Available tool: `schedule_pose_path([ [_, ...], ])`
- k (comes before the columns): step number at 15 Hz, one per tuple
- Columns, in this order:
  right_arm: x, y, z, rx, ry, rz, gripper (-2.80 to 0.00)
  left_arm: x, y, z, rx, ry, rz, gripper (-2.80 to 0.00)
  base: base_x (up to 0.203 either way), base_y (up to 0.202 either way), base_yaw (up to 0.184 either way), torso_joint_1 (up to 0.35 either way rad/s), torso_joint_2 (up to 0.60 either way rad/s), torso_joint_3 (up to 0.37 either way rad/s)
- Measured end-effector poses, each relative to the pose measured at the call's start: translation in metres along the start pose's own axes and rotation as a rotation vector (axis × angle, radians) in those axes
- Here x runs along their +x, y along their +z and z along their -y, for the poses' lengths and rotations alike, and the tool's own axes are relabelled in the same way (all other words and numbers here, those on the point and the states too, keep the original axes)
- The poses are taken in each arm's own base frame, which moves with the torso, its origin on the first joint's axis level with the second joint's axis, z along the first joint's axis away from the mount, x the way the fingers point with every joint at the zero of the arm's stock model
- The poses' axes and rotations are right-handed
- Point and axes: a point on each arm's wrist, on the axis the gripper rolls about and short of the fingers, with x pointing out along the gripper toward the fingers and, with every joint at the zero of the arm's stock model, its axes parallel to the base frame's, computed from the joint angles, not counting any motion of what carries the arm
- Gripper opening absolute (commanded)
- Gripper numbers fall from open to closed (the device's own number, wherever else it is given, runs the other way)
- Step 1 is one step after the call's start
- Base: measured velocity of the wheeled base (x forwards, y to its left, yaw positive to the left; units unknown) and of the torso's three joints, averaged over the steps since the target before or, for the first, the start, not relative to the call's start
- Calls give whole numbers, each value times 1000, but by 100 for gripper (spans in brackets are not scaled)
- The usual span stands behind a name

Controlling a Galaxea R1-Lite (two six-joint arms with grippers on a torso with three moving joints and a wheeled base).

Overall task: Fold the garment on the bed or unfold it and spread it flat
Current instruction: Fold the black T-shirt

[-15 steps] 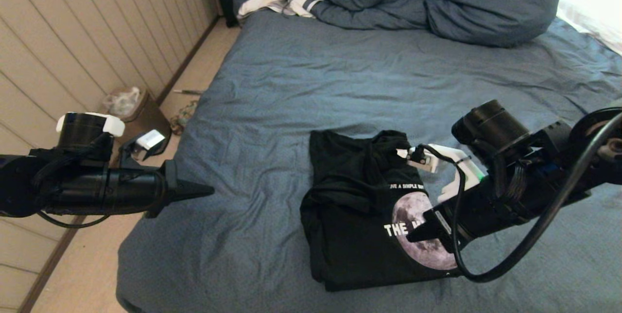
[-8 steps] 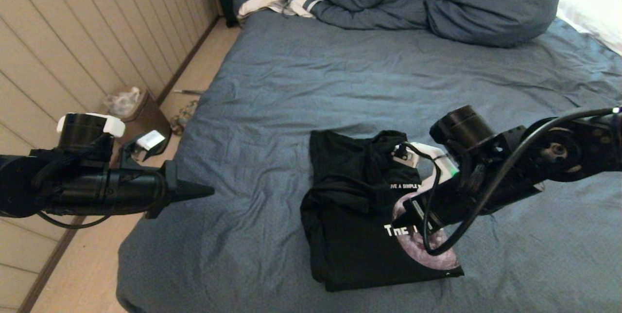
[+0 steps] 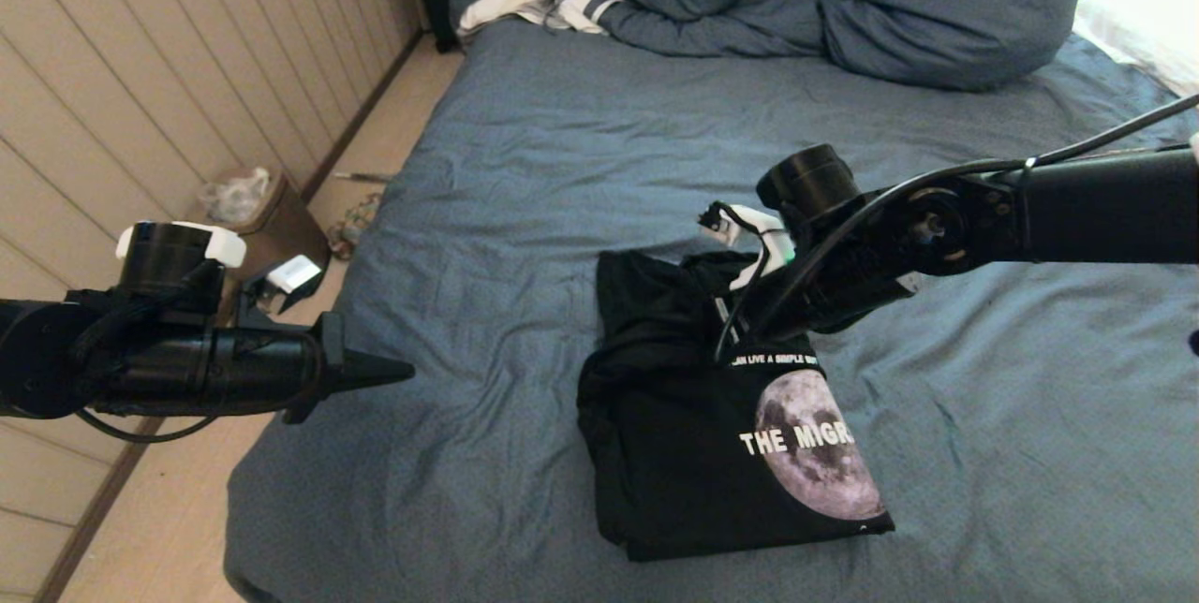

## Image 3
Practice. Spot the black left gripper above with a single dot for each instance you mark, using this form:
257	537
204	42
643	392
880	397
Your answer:
225	364

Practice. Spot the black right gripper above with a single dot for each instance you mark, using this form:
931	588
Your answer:
824	299

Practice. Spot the black moon print T-shirt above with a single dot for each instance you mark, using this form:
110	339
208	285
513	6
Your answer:
693	453

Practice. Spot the patterned item on floor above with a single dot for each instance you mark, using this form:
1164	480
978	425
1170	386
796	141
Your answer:
356	224

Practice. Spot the brown trash bin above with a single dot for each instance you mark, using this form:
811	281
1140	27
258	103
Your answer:
281	228

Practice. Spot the thin grey rod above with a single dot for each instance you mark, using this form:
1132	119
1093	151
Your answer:
365	177

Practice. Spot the clear plastic bin liner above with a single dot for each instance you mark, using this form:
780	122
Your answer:
234	193

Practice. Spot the blue bed sheet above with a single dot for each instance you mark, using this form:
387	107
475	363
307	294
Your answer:
562	163

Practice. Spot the white pillow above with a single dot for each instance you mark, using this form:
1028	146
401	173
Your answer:
1147	34

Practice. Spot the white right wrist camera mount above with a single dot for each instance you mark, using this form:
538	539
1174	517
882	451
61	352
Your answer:
763	228

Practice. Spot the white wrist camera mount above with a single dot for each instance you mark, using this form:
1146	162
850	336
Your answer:
763	228
225	247

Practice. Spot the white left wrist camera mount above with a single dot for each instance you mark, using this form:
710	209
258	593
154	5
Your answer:
225	247

